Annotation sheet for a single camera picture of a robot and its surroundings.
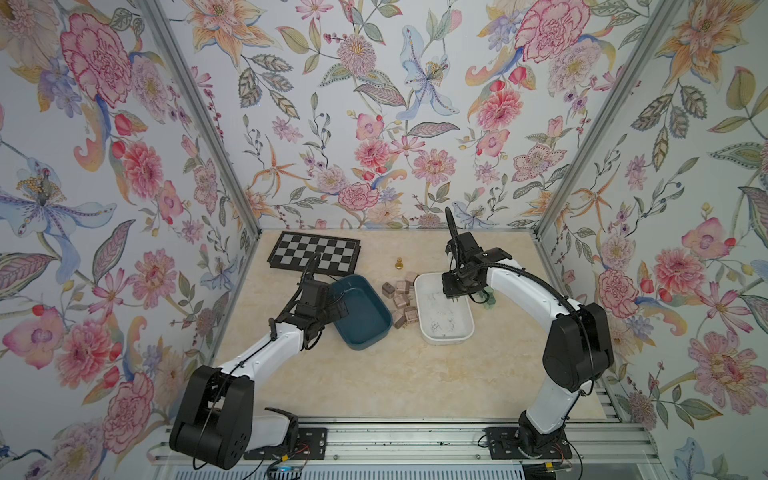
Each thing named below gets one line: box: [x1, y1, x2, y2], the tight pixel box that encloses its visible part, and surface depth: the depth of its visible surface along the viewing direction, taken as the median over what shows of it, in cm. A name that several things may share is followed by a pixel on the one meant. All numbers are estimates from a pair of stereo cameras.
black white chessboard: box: [267, 231, 362, 274], surface depth 112 cm
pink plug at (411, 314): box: [404, 306, 419, 323], surface depth 97 cm
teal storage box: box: [329, 274, 393, 350], surface depth 98 cm
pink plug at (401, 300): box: [393, 293, 410, 308], surface depth 100 cm
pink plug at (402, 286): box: [396, 280, 410, 295], surface depth 105 cm
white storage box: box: [414, 272, 474, 345], surface depth 98 cm
